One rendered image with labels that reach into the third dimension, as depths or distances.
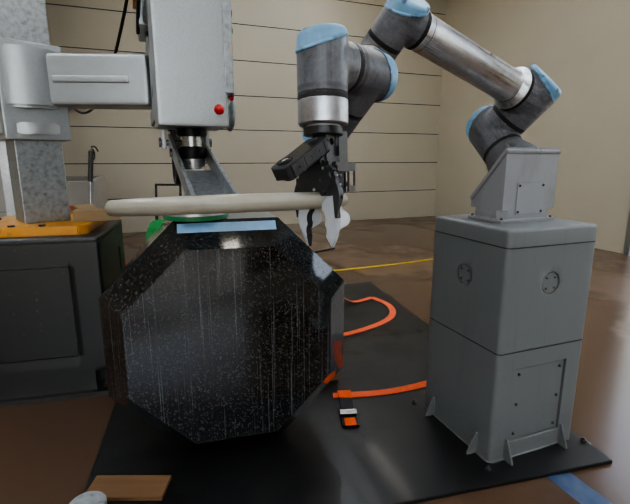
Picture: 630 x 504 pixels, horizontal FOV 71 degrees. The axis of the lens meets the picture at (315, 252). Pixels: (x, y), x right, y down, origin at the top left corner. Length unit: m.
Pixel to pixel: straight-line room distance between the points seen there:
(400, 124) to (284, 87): 2.17
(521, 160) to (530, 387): 0.80
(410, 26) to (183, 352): 1.23
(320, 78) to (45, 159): 1.79
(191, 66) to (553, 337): 1.51
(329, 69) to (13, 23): 1.84
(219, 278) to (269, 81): 5.99
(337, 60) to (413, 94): 7.56
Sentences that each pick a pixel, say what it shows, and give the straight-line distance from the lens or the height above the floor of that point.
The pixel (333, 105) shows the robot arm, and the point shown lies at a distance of 0.79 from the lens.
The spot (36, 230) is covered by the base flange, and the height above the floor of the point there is 0.77.
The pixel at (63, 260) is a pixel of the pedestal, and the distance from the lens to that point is 2.20.
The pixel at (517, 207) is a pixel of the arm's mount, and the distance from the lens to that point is 1.71.
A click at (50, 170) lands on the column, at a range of 2.40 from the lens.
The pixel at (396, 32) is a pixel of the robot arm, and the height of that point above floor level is 1.43.
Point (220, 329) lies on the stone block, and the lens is 1.55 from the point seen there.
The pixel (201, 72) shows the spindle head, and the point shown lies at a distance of 1.52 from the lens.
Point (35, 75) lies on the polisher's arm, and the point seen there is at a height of 1.42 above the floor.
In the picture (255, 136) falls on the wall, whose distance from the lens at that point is 7.17.
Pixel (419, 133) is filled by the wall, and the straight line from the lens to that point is 8.39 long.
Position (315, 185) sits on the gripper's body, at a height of 1.03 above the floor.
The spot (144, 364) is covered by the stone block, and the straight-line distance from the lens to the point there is 1.60.
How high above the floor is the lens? 1.07
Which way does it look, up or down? 12 degrees down
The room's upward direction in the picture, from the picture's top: straight up
